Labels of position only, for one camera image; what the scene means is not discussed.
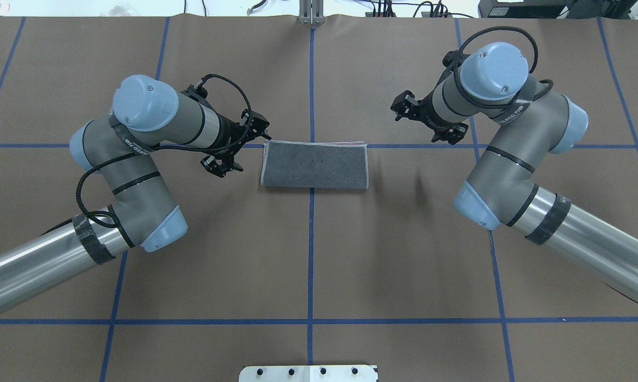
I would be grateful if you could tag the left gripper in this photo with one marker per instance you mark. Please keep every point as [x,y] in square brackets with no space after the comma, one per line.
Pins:
[226,136]

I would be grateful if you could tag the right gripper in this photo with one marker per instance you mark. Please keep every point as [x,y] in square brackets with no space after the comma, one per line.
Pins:
[425,113]

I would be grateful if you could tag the pink and grey towel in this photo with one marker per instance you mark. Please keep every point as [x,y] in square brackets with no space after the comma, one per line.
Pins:
[295,164]

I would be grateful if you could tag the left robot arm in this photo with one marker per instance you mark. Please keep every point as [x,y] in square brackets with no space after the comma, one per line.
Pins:
[122,197]

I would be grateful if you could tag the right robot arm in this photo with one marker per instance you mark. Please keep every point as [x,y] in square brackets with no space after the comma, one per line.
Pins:
[533,121]

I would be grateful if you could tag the black box with label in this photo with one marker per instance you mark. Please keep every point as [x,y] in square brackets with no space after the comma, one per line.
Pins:
[520,9]

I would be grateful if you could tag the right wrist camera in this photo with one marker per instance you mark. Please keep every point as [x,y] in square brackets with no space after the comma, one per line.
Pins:
[453,134]

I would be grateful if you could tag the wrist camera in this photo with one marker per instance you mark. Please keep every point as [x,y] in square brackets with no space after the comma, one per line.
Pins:
[220,165]
[453,134]

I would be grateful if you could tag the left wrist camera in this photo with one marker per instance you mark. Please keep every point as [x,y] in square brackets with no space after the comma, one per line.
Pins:
[220,165]

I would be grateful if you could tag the aluminium frame post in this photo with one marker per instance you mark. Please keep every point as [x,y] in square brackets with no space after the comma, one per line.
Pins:
[311,12]

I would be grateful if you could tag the white camera mast base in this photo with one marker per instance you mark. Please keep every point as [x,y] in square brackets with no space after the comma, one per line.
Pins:
[322,372]

